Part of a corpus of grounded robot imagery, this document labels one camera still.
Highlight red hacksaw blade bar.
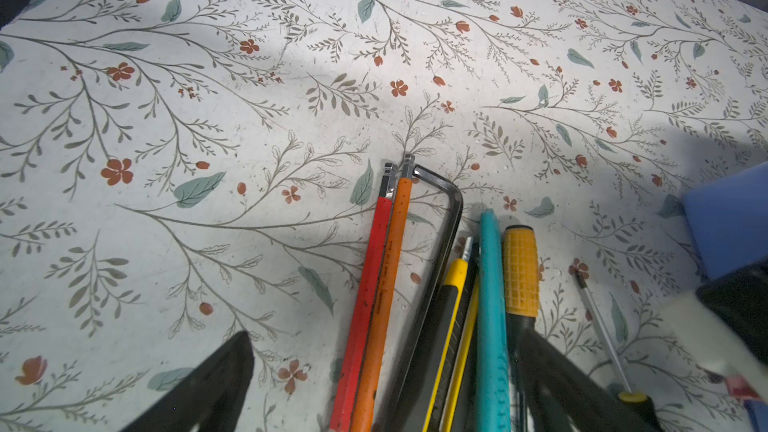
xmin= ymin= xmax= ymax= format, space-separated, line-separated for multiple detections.
xmin=329 ymin=162 xmax=396 ymax=431

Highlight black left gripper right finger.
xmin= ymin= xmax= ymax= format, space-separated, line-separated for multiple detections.
xmin=517 ymin=329 xmax=654 ymax=431

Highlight orange handle screwdriver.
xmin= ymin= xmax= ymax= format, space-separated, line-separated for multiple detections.
xmin=502 ymin=224 xmax=539 ymax=431

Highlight white blue tool box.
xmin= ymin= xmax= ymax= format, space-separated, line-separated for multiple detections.
xmin=683 ymin=164 xmax=767 ymax=431

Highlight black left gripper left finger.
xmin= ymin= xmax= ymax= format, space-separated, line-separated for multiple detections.
xmin=125 ymin=331 xmax=254 ymax=432

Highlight teal handle tool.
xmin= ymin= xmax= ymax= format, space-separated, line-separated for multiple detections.
xmin=475 ymin=209 xmax=511 ymax=432

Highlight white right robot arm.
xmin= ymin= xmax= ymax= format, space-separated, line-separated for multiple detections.
xmin=661 ymin=260 xmax=767 ymax=397

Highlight orange hacksaw blade bar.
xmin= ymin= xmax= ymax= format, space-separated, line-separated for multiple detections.
xmin=350 ymin=153 xmax=415 ymax=432

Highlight black yellow small screwdriver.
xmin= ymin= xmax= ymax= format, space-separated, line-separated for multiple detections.
xmin=574 ymin=271 xmax=662 ymax=431

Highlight yellow black utility knife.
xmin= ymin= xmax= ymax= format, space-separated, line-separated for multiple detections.
xmin=389 ymin=237 xmax=474 ymax=431

